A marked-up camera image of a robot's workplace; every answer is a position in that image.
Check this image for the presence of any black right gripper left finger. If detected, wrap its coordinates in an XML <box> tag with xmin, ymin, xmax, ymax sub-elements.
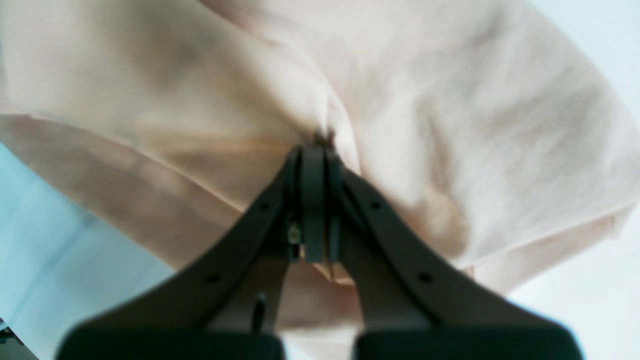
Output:
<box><xmin>57</xmin><ymin>145</ymin><xmax>327</xmax><ymax>360</ymax></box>

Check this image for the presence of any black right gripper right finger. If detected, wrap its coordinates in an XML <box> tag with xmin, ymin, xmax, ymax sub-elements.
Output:
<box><xmin>327</xmin><ymin>150</ymin><xmax>583</xmax><ymax>360</ymax></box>

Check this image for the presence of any peach t-shirt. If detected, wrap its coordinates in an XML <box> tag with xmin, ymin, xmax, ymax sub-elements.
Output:
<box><xmin>0</xmin><ymin>0</ymin><xmax>640</xmax><ymax>360</ymax></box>

